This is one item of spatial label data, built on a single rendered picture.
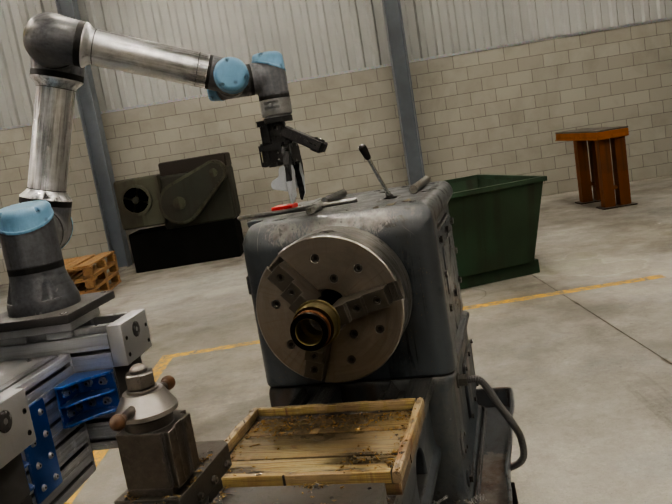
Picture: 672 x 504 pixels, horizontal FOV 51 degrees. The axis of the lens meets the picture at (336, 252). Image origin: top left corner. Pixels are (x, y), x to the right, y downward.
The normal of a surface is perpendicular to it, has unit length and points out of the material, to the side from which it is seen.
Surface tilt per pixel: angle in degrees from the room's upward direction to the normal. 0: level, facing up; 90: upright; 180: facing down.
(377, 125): 90
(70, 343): 90
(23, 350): 90
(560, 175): 90
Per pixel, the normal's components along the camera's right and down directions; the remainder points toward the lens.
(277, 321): -0.24, 0.19
